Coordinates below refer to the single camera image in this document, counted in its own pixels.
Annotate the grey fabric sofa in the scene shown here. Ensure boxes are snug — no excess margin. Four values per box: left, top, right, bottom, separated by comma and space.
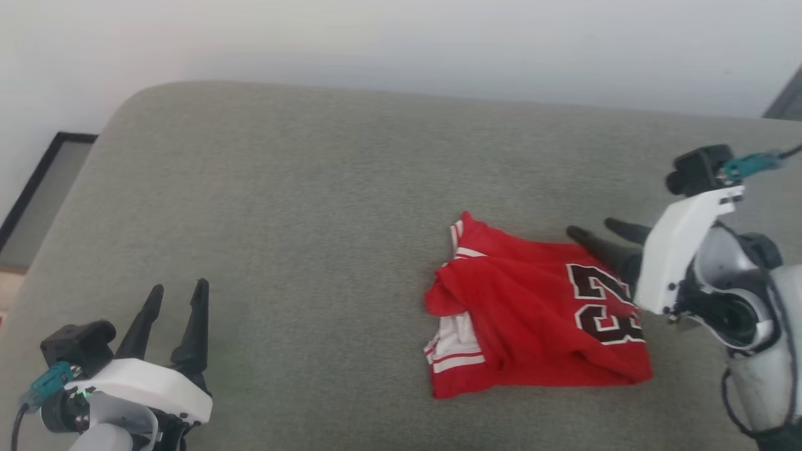
0, 80, 802, 451

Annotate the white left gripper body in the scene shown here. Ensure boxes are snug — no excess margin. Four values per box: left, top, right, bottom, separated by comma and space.
65, 358, 214, 451

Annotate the black-framed panel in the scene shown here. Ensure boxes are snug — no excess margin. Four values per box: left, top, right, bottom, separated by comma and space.
0, 132, 99, 273

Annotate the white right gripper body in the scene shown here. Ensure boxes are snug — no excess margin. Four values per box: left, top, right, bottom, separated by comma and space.
634, 185, 747, 316

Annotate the red Bulls 23 jersey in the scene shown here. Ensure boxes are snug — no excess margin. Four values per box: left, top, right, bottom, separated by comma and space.
424, 212, 654, 400

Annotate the grey metal pole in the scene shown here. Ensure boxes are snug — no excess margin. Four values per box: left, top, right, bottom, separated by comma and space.
763, 66, 802, 121

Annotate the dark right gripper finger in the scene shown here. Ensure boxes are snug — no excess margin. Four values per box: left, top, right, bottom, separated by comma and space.
604, 217, 653, 246
567, 225, 642, 284

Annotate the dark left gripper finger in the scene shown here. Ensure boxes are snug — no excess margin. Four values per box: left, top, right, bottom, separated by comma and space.
116, 284, 165, 361
170, 279, 211, 393

